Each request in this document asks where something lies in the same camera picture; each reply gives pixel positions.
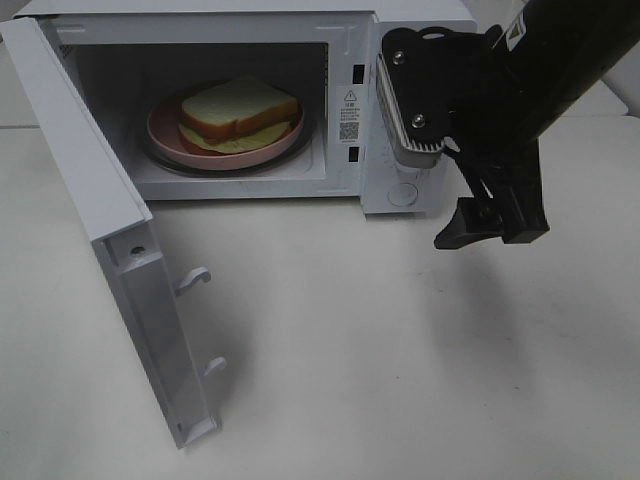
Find white bread slice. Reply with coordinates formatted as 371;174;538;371
180;76;299;141

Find round door release button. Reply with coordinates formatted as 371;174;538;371
387;183;418;207

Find white microwave oven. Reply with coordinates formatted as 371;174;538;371
12;1;475;214

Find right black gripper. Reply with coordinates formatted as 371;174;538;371
434;24;549;250

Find pink round plate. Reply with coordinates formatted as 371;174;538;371
146;89;305;172

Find glass microwave turntable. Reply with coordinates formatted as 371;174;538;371
139;104;315;178

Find warning label with QR code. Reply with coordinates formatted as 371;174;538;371
336;85;363;144

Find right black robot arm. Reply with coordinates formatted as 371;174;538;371
434;1;639;250

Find white microwave door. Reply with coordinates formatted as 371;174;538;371
1;17;226;448

